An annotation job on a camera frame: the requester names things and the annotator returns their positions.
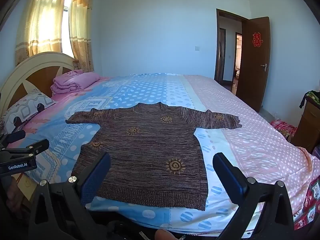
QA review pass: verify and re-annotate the window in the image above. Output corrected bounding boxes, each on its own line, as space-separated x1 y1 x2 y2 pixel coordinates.
61 0 74 58

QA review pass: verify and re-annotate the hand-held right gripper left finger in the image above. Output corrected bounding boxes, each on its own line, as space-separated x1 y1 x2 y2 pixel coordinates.
28 152 112 240

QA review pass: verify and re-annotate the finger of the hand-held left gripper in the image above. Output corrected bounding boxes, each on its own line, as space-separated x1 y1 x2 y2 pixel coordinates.
21 139 50 156
5 130 26 145

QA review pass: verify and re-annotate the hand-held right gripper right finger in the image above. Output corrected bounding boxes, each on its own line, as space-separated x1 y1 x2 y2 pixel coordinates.
212 152 294 240

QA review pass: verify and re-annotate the person's right hand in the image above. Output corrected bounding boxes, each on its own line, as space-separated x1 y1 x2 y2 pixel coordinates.
154 228 176 240

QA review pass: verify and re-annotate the brown knitted sweater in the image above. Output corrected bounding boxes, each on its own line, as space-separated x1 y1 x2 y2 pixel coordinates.
65 102 242 211

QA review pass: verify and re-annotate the polka-dot bed sheet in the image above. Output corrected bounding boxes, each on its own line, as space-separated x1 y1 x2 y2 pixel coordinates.
5 72 316 233

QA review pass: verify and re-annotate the cream and wood headboard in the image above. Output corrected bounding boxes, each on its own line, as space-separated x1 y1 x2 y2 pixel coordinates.
0 52 78 120

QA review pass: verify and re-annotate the brown wooden door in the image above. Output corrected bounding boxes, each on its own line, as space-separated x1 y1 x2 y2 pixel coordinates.
235 16 271 113

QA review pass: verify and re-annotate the red printed blanket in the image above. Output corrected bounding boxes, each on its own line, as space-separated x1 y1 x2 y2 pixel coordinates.
293 174 320 232

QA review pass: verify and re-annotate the brown door frame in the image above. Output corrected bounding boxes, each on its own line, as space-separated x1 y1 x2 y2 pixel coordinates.
214 8 250 85

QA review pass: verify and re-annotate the dark green cloth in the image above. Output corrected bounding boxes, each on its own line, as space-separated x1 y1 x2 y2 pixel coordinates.
299 90 320 109

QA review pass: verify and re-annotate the patterned pillow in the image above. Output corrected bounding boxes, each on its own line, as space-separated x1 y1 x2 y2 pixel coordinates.
0 88 57 134

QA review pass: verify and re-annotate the red checked bag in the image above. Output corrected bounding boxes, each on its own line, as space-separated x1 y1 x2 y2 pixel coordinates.
270 119 297 143

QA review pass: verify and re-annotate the folded pink blanket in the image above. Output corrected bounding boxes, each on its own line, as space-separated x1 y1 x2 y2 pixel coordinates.
51 70 100 95

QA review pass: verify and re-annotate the wooden cabinet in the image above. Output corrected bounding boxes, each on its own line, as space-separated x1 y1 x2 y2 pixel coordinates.
291 97 320 154

